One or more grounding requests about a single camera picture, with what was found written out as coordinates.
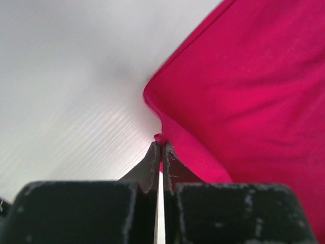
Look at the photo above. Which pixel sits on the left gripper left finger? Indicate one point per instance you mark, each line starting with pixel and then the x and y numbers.
pixel 121 211

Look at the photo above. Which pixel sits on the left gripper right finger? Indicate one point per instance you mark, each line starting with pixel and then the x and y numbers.
pixel 198 212

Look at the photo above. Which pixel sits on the red t shirt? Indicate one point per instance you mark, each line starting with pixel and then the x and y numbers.
pixel 242 99

